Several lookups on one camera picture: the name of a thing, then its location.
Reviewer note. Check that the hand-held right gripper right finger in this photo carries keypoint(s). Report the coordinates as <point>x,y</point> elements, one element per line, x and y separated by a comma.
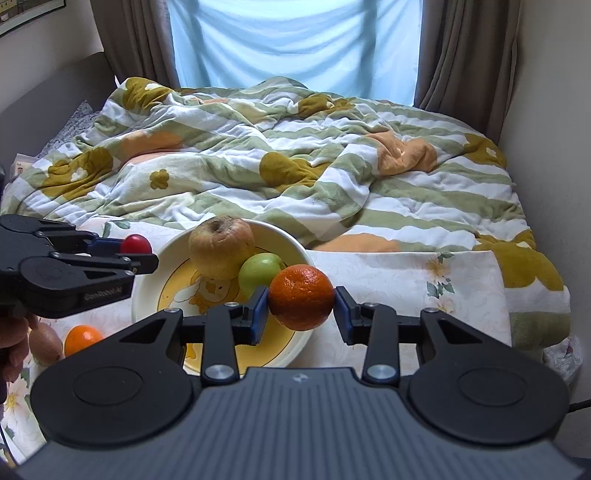
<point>344,318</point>

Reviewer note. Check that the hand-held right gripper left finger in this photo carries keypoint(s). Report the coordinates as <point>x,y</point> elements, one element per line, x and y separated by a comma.
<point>258,316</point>

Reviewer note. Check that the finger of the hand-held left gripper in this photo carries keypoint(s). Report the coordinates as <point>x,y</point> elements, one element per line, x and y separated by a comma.
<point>108,245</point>
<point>138,265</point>

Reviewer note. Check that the small red plum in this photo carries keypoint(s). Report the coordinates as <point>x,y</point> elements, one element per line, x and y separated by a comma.
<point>136,243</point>

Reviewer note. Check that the medium dark orange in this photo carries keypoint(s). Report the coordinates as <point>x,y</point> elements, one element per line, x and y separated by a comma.
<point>300,295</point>

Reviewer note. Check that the large bright orange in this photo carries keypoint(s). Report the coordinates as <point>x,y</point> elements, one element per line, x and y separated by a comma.
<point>81,339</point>

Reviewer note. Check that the brown kiwi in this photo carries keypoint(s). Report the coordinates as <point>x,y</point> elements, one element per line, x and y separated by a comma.
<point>46,344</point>

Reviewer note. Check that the cream bowl with duck print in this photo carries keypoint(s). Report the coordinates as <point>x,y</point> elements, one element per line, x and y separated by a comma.
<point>282,241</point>

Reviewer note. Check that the person's left hand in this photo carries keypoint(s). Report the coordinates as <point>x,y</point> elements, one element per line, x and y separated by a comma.
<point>14,339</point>

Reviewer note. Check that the green apple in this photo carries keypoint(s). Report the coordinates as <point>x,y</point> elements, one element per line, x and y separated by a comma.
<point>258,273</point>

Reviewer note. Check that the floral cream tablecloth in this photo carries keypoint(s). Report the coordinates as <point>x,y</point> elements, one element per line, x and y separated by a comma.
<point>406,295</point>

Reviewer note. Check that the wrinkled yellow apple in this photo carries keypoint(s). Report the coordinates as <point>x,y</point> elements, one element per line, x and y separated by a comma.
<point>221,249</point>

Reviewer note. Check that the small white box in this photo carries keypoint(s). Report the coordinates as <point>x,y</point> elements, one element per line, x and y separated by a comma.
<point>23,166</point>

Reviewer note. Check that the grey patterned bed sheet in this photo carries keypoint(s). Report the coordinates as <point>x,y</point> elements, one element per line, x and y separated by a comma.
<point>69,122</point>

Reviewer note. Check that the striped flower print blanket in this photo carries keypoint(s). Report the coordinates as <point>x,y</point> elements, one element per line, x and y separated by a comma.
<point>323,161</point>

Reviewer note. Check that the grey headboard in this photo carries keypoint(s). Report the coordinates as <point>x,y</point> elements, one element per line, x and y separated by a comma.
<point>46,87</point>

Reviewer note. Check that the brown curtain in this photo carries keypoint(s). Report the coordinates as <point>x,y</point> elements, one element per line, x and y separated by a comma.
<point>461,60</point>
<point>134,41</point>

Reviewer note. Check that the clear plastic bag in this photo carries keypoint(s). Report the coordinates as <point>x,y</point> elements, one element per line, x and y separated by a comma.
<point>563,360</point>

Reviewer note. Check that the light blue window sheet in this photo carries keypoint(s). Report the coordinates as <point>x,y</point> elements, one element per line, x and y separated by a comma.
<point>286,41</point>

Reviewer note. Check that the framed wall picture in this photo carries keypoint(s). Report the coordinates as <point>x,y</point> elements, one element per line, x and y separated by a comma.
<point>27,11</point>

